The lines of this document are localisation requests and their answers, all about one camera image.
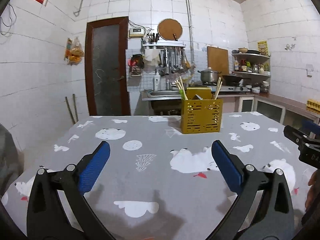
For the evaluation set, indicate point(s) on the steel cooking pot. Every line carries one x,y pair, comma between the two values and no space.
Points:
209,76

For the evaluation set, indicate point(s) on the gas stove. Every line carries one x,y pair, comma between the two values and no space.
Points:
228,89

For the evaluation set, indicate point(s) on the dark brown glass door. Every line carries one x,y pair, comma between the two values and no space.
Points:
105,67

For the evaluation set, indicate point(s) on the corner wall shelf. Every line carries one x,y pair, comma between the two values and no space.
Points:
254,69

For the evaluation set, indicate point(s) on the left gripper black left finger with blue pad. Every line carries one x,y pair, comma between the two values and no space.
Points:
57,206

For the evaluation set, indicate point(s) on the yellow egg tray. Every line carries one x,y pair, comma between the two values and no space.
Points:
313,105

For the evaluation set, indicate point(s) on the wooden sticks against wall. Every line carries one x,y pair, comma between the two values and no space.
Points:
72,109

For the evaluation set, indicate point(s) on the hanging utensil rack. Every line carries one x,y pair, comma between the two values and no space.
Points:
168,57

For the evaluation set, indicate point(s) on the steel kitchen sink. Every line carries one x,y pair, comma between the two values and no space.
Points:
150,95

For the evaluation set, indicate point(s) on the rectangular wooden cutting board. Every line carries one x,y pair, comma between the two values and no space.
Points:
218,60

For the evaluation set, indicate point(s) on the grey animal print tablecloth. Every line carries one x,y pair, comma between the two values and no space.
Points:
159,182

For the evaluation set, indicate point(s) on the hanging plastic bag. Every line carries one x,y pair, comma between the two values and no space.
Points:
73,52

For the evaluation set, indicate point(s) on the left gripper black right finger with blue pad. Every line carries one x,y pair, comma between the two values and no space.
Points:
262,208

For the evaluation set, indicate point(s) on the round wooden board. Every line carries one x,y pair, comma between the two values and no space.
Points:
170,29

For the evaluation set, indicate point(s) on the yellow perforated utensil holder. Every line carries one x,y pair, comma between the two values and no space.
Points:
201,112

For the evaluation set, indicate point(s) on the green frog handle utensil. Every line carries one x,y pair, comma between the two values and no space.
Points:
183,94

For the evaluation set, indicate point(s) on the black wok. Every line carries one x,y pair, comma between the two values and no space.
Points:
232,80

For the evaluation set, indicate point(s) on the person's right hand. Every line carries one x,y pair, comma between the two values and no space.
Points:
312,191

